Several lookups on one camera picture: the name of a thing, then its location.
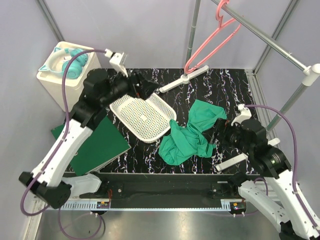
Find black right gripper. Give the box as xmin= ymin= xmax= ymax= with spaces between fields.
xmin=201 ymin=117 xmax=253 ymax=155

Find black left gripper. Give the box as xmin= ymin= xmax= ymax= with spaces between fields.
xmin=101 ymin=65 xmax=160 ymax=107

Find green tank top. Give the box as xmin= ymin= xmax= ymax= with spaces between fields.
xmin=158 ymin=100 xmax=227 ymax=166

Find pink plastic hanger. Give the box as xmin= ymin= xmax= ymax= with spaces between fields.
xmin=184 ymin=0 xmax=242 ymax=74

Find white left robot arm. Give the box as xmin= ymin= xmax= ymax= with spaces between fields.
xmin=18 ymin=68 xmax=159 ymax=209

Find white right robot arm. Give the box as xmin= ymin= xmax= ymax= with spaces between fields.
xmin=213 ymin=118 xmax=320 ymax=240

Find white perforated plastic basket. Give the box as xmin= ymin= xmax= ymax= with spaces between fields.
xmin=109 ymin=93 xmax=177 ymax=144

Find teal cat-ear headphones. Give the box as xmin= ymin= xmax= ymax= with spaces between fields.
xmin=38 ymin=47 xmax=89 ymax=79

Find silver clothes rack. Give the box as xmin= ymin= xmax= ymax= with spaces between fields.
xmin=159 ymin=0 xmax=320 ymax=172

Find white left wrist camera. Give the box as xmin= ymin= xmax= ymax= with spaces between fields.
xmin=104 ymin=48 xmax=128 ymax=77

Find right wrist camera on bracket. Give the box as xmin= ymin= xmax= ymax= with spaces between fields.
xmin=231 ymin=104 xmax=252 ymax=126

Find green ring binder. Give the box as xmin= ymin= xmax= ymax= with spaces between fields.
xmin=51 ymin=117 xmax=131 ymax=176

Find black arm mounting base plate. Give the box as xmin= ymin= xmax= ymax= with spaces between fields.
xmin=80 ymin=173 xmax=242 ymax=211

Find white slotted cable duct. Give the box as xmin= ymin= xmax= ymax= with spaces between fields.
xmin=61 ymin=200 xmax=231 ymax=212

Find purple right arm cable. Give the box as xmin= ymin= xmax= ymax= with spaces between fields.
xmin=246 ymin=104 xmax=318 ymax=228

